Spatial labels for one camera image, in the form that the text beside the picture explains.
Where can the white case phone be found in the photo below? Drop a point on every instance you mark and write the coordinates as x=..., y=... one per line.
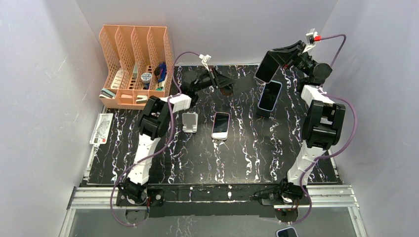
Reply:
x=220, y=126

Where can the white stapler in organizer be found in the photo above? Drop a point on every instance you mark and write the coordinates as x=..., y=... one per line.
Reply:
x=141, y=99

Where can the round base black phone stand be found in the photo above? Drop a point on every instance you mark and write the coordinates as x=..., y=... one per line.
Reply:
x=226, y=91

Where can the white phone stand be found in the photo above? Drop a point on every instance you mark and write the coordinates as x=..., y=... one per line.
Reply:
x=190, y=122

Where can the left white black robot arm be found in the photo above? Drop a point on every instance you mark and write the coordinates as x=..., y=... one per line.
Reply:
x=156, y=119

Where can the phone at bottom edge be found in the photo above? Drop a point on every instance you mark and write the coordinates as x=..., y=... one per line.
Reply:
x=287, y=232

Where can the blue case phone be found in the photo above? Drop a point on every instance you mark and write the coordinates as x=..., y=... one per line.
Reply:
x=270, y=95

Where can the teal white eraser block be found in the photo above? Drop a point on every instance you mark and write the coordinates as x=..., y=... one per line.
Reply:
x=105, y=93

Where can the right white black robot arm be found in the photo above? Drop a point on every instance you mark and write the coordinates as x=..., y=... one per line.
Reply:
x=321, y=128

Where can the round blue white tin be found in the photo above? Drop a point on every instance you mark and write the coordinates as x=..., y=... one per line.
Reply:
x=146, y=77

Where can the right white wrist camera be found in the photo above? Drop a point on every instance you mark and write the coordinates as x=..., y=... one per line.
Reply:
x=312, y=38

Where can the blue black item in organizer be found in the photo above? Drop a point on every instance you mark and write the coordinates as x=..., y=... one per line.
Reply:
x=160, y=72

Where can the orange plastic file organizer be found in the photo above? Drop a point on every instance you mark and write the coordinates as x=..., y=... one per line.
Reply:
x=130, y=51

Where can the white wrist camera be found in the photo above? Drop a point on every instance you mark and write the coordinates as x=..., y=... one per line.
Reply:
x=204, y=60
x=312, y=38

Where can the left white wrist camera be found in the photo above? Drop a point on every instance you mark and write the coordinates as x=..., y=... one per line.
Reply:
x=204, y=60

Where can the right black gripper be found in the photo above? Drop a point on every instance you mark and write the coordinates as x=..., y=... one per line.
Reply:
x=290, y=54

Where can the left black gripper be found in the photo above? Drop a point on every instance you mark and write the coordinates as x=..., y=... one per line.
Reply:
x=218, y=80

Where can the white printed packet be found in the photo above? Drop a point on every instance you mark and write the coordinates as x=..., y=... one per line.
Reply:
x=101, y=130

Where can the clear case phone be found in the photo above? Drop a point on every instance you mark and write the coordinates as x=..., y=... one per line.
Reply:
x=267, y=68

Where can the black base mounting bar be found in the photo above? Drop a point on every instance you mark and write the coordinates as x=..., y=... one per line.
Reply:
x=209, y=196

